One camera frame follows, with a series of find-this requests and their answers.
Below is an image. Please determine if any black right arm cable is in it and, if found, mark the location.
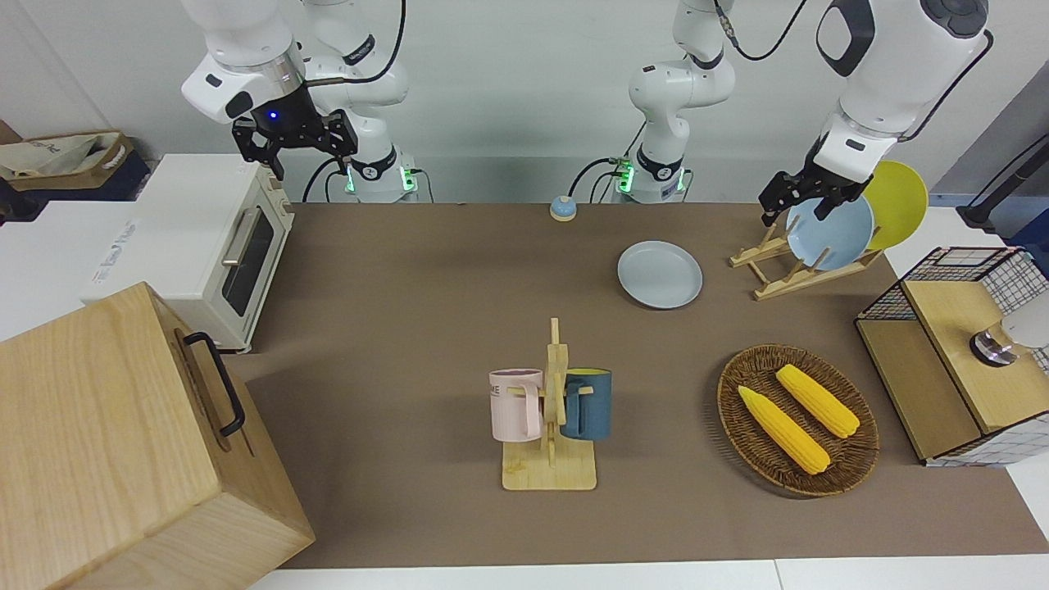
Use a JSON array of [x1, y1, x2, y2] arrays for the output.
[[305, 0, 409, 87]]

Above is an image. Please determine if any silver and white lamp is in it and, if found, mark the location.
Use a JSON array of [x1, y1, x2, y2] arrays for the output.
[[970, 299, 1049, 368]]

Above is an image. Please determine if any brown table mat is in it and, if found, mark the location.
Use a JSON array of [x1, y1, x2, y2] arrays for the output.
[[225, 202, 1049, 570]]

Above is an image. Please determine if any white toaster oven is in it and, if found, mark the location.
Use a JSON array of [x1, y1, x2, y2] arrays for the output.
[[86, 153, 296, 355]]

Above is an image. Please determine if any white box with printed label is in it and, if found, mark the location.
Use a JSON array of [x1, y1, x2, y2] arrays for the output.
[[0, 201, 165, 341]]

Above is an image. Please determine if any cardboard box with white bag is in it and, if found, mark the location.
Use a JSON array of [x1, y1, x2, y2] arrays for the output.
[[0, 131, 136, 193]]

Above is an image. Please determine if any black base cable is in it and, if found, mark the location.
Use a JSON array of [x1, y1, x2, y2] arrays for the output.
[[301, 156, 345, 204]]

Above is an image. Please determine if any wooden mug stand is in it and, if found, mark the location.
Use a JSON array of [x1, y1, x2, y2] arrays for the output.
[[502, 317, 597, 492]]

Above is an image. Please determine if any light blue plate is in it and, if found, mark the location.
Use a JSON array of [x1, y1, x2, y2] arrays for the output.
[[785, 195, 875, 272]]

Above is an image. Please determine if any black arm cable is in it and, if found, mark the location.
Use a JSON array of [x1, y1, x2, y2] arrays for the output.
[[305, 0, 409, 87], [713, 0, 810, 63]]

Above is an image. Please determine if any pink mug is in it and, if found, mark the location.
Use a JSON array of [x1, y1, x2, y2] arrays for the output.
[[489, 369, 545, 443]]

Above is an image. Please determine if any yellow corn cob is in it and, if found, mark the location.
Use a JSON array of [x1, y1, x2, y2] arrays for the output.
[[738, 385, 831, 476], [775, 364, 861, 439]]

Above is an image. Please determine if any gray plate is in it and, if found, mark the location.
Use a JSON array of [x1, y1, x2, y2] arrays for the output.
[[617, 240, 704, 311]]

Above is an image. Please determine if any wooden box with black handle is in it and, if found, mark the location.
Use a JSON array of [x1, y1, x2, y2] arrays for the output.
[[0, 281, 316, 590]]

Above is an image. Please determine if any yellow plate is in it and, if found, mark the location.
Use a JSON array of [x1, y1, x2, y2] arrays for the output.
[[859, 161, 929, 252]]

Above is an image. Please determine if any brown wicker basket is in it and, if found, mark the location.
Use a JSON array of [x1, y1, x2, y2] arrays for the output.
[[717, 343, 880, 498]]

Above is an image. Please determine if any wooden plate rack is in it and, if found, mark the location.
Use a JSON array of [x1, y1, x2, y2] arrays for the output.
[[729, 223, 886, 302]]

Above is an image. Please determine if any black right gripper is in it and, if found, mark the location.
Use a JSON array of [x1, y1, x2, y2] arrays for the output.
[[232, 86, 359, 182]]

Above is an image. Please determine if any dark blue mug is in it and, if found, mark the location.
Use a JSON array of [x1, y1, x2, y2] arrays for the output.
[[561, 368, 613, 442]]

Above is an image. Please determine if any wood and wire shelf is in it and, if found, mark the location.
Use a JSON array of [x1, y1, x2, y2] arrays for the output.
[[854, 246, 1049, 468]]

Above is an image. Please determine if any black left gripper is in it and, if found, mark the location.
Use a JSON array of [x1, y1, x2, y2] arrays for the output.
[[758, 144, 872, 228]]

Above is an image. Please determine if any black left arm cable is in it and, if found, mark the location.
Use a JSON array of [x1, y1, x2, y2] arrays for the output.
[[713, 0, 810, 63]]

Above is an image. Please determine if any black stand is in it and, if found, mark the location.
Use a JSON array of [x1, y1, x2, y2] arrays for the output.
[[956, 135, 1049, 230]]

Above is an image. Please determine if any dark blue crate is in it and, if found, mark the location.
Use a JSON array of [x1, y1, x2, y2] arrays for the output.
[[0, 152, 152, 224]]

